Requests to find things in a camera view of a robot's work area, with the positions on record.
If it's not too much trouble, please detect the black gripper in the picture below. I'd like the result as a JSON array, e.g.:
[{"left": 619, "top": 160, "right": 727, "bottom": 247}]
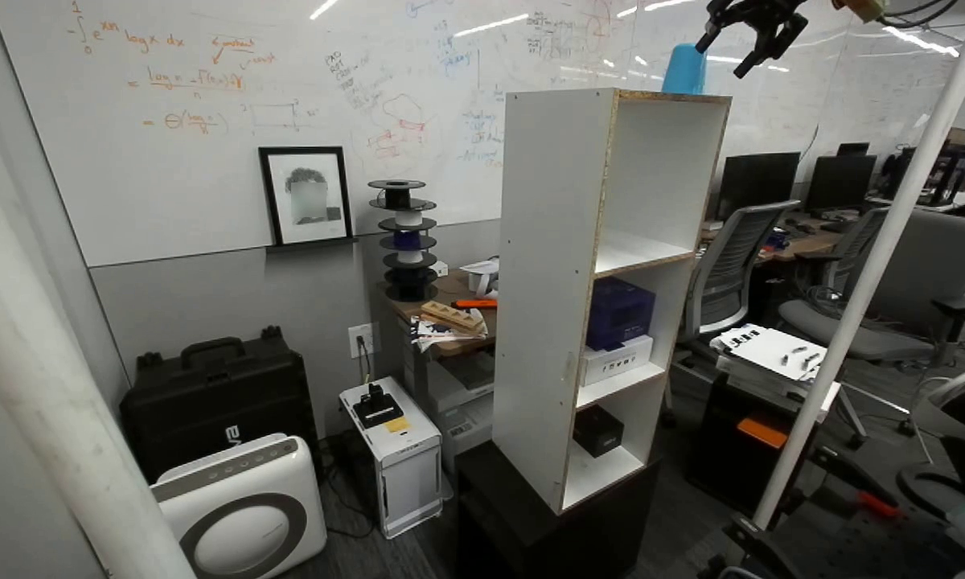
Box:
[{"left": 694, "top": 0, "right": 810, "bottom": 79}]

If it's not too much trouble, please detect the blue plastic cup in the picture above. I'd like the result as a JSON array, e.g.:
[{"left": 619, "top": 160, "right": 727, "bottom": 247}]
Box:
[{"left": 660, "top": 43, "right": 712, "bottom": 100}]

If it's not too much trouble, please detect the white open shelf cabinet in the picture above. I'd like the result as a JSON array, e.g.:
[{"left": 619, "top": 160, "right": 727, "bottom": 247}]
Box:
[{"left": 490, "top": 86, "right": 735, "bottom": 518}]

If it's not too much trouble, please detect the black base cabinet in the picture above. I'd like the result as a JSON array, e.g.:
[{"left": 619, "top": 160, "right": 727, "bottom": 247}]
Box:
[{"left": 450, "top": 438, "right": 663, "bottom": 579}]

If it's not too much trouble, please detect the black computer monitor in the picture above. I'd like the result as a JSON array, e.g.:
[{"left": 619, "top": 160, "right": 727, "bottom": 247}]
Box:
[
  {"left": 713, "top": 151, "right": 803, "bottom": 222},
  {"left": 801, "top": 151, "right": 879, "bottom": 216}
]

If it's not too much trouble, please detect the grey mesh office chair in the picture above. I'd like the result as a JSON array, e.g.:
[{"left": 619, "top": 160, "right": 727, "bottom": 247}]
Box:
[{"left": 676, "top": 196, "right": 803, "bottom": 346}]

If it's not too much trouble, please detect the thin white pole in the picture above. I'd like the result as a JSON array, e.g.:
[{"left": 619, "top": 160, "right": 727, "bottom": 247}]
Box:
[{"left": 749, "top": 0, "right": 965, "bottom": 535}]

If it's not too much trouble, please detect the dark blue box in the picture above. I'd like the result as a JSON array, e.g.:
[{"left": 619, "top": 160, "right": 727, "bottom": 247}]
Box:
[{"left": 586, "top": 277, "right": 660, "bottom": 354}]

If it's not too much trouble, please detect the grey padded office chair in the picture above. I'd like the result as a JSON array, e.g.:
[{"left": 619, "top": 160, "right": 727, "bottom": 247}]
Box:
[{"left": 776, "top": 202, "right": 965, "bottom": 446}]

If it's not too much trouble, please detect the white perforated board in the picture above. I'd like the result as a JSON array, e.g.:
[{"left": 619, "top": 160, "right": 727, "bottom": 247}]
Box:
[{"left": 709, "top": 317, "right": 829, "bottom": 387}]

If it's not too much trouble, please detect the white flat box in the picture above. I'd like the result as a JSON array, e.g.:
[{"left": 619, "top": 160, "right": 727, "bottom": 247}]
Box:
[{"left": 582, "top": 332, "right": 660, "bottom": 387}]

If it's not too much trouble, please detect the white container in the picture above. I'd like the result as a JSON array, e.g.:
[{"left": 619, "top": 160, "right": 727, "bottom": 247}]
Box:
[{"left": 458, "top": 254, "right": 505, "bottom": 298}]

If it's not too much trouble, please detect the stack of filament spools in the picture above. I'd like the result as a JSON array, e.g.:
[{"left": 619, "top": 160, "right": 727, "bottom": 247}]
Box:
[{"left": 368, "top": 178, "right": 442, "bottom": 305}]

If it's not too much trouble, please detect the orange tag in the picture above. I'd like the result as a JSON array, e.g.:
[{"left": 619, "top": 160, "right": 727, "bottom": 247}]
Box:
[{"left": 735, "top": 416, "right": 790, "bottom": 452}]

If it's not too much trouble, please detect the cardboard box with clutter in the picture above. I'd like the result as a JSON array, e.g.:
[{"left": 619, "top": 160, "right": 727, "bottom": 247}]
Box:
[{"left": 408, "top": 297, "right": 502, "bottom": 359}]

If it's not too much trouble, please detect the small black box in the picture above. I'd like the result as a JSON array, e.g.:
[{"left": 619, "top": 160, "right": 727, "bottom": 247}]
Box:
[{"left": 572, "top": 403, "right": 628, "bottom": 459}]

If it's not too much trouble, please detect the large white whiteboard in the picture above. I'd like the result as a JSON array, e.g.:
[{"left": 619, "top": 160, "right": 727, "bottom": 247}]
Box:
[{"left": 0, "top": 0, "right": 965, "bottom": 271}]

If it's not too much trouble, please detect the grey drawer unit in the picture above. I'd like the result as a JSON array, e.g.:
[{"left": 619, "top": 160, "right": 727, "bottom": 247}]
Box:
[{"left": 425, "top": 346, "right": 502, "bottom": 462}]

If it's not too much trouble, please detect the black framed portrait photo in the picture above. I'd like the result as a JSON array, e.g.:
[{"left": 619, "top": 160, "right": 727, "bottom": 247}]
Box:
[{"left": 255, "top": 143, "right": 358, "bottom": 250}]

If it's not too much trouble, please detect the black stand base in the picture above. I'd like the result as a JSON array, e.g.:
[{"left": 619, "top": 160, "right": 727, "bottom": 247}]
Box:
[{"left": 705, "top": 444, "right": 965, "bottom": 579}]

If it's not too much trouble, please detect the black device with yellow label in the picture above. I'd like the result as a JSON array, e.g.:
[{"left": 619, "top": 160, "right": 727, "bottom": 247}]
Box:
[{"left": 350, "top": 378, "right": 408, "bottom": 432}]

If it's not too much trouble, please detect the white computer tower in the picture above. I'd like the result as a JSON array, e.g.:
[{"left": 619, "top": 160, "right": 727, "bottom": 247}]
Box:
[{"left": 335, "top": 374, "right": 448, "bottom": 542}]

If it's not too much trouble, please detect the black hard carrying case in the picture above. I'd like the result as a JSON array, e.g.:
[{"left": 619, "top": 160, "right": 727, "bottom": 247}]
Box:
[{"left": 117, "top": 326, "right": 322, "bottom": 487}]

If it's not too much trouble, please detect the white round air purifier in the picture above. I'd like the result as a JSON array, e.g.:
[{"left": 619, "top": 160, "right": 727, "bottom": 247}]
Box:
[{"left": 144, "top": 432, "right": 330, "bottom": 579}]

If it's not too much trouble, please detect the thick white blurry pole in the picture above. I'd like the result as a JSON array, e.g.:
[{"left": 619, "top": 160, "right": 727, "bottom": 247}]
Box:
[{"left": 0, "top": 140, "right": 201, "bottom": 579}]

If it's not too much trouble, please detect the white wall outlet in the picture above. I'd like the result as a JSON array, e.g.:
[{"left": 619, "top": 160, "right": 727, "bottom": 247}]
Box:
[{"left": 345, "top": 320, "right": 378, "bottom": 359}]

